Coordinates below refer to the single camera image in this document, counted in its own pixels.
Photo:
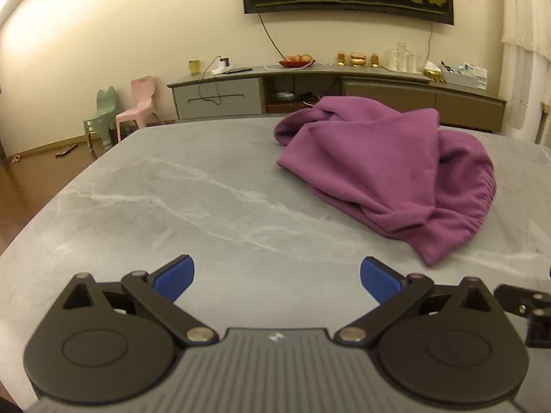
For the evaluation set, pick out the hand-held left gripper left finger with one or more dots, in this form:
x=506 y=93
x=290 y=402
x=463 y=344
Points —
x=174 y=277

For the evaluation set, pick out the white power strip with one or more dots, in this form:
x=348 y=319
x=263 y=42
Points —
x=219 y=68

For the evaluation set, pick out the round gold ornament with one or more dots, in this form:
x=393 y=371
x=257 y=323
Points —
x=358 y=59

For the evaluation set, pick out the stack of clear glass cups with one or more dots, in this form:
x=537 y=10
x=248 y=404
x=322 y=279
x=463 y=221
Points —
x=402 y=60

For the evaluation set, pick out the green plastic chair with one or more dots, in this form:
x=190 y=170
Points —
x=103 y=109

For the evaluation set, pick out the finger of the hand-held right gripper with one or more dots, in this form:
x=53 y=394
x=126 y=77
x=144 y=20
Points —
x=516 y=301

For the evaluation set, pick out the red fruit plate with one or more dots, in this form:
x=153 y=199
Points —
x=295 y=62

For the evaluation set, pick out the black remote control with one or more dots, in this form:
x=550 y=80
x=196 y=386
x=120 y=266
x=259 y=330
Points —
x=239 y=70

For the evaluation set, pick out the gold foil bag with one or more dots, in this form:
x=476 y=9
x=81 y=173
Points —
x=432 y=72

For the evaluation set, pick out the yellow cup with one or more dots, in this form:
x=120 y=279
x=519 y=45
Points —
x=194 y=67

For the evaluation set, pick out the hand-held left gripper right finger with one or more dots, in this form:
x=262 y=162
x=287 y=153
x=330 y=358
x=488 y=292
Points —
x=379 y=279

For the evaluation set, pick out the white box with packets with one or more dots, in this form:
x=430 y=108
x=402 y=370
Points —
x=462 y=75

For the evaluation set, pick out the low grey brown cabinet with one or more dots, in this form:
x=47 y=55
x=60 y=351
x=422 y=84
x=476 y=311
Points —
x=465 y=107

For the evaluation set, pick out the small dark flat object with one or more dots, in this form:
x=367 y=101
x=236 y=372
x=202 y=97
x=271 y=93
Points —
x=65 y=150

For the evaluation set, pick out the white curtain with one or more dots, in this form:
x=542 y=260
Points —
x=525 y=17

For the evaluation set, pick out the pink plastic chair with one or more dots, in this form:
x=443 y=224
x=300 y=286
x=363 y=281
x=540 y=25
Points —
x=144 y=94

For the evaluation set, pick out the small gold figurine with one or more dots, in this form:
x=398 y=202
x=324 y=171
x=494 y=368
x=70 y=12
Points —
x=375 y=60
x=341 y=59

